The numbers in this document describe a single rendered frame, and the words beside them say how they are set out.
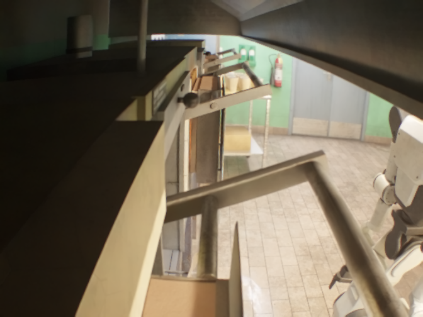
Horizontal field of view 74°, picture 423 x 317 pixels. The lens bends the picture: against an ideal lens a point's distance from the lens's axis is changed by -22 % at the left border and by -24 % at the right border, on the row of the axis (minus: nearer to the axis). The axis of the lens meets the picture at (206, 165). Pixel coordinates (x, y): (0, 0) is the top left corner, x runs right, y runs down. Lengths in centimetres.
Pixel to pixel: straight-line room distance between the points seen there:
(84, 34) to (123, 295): 110
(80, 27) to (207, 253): 100
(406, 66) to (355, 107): 526
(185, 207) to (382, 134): 561
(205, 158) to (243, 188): 77
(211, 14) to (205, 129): 198
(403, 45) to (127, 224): 33
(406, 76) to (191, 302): 32
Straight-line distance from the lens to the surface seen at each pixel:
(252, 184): 45
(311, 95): 536
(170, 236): 114
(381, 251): 130
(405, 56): 40
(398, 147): 111
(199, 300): 30
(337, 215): 34
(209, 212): 42
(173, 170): 102
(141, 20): 82
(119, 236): 17
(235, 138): 361
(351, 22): 54
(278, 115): 528
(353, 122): 570
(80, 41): 122
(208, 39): 407
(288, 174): 45
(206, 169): 123
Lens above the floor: 155
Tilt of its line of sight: 23 degrees down
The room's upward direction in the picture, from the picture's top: 2 degrees clockwise
